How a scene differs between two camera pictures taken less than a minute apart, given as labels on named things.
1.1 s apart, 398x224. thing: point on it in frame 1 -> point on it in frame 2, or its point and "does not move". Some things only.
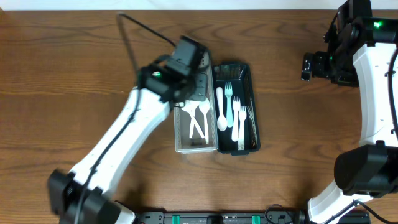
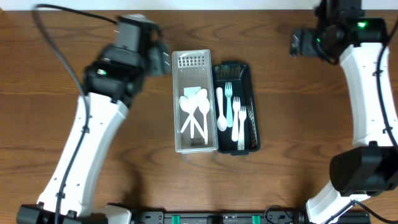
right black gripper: x=319 y=70 -> x=306 y=47
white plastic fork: x=228 y=93 does not move
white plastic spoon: x=193 y=105 does not move
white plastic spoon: x=204 y=107 does not move
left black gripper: x=199 y=94 -> x=153 y=67
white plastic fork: x=242 y=116 does not move
